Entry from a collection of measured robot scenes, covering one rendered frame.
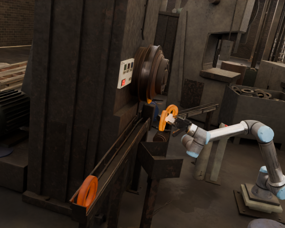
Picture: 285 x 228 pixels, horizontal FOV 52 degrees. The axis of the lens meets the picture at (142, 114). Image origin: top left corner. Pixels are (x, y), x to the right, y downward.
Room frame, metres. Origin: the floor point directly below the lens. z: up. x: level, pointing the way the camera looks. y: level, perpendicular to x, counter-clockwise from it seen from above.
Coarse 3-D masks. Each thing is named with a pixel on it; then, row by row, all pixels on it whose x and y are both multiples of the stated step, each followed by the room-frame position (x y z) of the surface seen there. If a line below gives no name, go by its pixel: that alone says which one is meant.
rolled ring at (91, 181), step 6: (84, 180) 1.27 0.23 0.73; (90, 180) 1.27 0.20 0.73; (96, 180) 1.35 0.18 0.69; (84, 186) 1.24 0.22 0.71; (90, 186) 1.35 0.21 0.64; (96, 186) 1.36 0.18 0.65; (84, 192) 1.21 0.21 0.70; (90, 192) 1.34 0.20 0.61; (78, 198) 1.20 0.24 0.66; (84, 198) 1.21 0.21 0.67; (90, 198) 1.32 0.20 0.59; (84, 204) 1.22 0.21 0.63
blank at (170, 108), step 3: (171, 105) 2.74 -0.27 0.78; (174, 105) 2.75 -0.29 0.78; (168, 108) 2.71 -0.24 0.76; (171, 108) 2.72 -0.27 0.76; (174, 108) 2.75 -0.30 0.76; (177, 108) 2.78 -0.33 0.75; (168, 111) 2.70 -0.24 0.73; (174, 111) 2.77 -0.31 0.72; (177, 111) 2.79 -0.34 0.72; (174, 114) 2.76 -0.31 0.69; (174, 117) 2.77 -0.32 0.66
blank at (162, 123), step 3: (162, 111) 2.10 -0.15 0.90; (165, 111) 2.10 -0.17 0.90; (162, 114) 2.07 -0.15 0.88; (165, 114) 2.07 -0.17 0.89; (162, 117) 2.05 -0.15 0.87; (165, 117) 2.06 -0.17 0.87; (162, 120) 2.04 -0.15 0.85; (159, 123) 2.04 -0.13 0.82; (162, 123) 2.04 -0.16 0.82; (165, 123) 2.14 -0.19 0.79; (159, 126) 2.04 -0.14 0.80; (162, 126) 2.04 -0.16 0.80; (159, 129) 2.06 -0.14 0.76; (162, 129) 2.05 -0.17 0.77
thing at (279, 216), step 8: (240, 192) 2.65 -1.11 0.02; (240, 200) 2.50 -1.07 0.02; (240, 208) 2.36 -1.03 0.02; (248, 208) 2.39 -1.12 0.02; (256, 208) 2.37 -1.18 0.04; (248, 216) 2.28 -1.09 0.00; (256, 216) 2.28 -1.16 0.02; (264, 216) 2.30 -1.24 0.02; (272, 216) 2.32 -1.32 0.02; (280, 216) 2.34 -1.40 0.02
